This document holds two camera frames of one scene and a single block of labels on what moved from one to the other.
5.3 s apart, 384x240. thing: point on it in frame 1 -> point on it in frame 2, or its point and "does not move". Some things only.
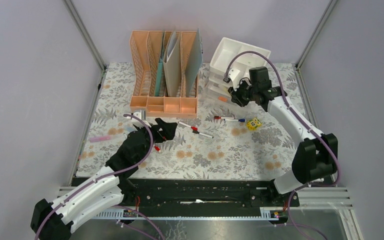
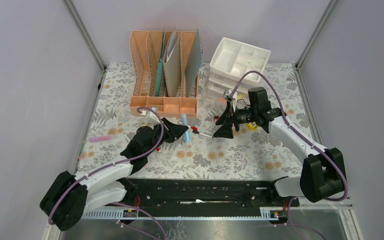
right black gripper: x=235 y=94 -> x=226 y=121
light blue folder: x=194 y=63 does not move
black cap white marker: x=197 y=132 does not move
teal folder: x=156 y=92 does not move
